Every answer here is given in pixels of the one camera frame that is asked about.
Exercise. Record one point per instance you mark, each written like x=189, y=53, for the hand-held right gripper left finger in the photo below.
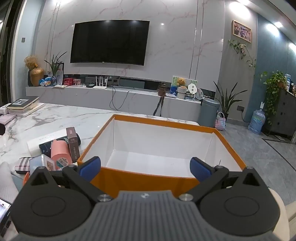
x=89, y=168

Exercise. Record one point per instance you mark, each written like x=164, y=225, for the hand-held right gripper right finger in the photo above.
x=199, y=170

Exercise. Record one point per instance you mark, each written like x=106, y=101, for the pink cylinder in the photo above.
x=59, y=150

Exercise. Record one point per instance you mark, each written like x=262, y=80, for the clear card packet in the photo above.
x=49, y=163

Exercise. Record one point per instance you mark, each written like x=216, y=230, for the white box with orange rim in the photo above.
x=148, y=179

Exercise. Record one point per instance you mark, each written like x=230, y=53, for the plaid case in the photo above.
x=22, y=165

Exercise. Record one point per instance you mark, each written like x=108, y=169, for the dark round bottle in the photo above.
x=78, y=139

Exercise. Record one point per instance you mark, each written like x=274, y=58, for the pastel woven basket bag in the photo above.
x=219, y=122

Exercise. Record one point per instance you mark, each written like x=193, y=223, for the white long box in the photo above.
x=38, y=142

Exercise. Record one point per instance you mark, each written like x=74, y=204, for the grey trash can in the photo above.
x=208, y=113

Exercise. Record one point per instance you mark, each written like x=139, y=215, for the blue water jug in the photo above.
x=256, y=121

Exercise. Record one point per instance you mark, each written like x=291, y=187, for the potted long-leaf floor plant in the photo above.
x=225, y=99

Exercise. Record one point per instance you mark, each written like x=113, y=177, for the white round fan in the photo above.
x=192, y=89

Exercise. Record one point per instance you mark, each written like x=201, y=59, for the black set-top box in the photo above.
x=89, y=86

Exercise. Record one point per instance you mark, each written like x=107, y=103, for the white router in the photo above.
x=100, y=86

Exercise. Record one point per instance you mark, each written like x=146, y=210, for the pink printed box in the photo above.
x=77, y=81

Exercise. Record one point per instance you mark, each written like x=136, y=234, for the green printed box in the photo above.
x=174, y=85

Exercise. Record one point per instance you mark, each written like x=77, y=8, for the red box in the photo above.
x=68, y=81

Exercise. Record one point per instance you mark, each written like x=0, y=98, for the brown teddy bear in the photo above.
x=181, y=82

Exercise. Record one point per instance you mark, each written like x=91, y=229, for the black book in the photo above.
x=22, y=103

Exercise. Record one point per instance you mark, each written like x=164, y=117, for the smartphone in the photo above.
x=4, y=212

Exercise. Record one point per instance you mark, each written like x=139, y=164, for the pale pink box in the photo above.
x=7, y=119

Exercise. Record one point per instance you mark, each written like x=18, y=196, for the blue snack packets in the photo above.
x=46, y=81

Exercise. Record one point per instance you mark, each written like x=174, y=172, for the dark grey cabinet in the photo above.
x=283, y=113

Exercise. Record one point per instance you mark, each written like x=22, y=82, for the gold vase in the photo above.
x=37, y=77

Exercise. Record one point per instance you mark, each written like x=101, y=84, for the long-leaf green plant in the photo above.
x=55, y=63

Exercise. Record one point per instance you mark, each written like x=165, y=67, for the green ivy plant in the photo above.
x=274, y=81

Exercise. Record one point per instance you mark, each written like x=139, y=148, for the dried flower bunch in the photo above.
x=31, y=62

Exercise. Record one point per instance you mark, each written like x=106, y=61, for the hanging vine plant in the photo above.
x=240, y=47

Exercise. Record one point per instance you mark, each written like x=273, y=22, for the black wall television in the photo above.
x=109, y=41

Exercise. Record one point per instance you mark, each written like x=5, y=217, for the framed wall picture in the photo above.
x=242, y=31

